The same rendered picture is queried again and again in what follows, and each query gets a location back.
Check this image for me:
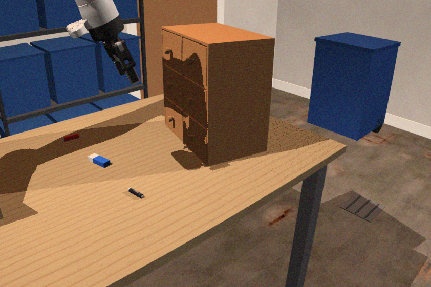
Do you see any small orange wooden chest of drawers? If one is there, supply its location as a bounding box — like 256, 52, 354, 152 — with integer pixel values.
161, 23, 275, 167

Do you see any blue and white eraser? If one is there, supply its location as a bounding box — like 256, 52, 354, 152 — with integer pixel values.
88, 153, 111, 168

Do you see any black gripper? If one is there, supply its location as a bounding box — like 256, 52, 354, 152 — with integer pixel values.
88, 15, 140, 85

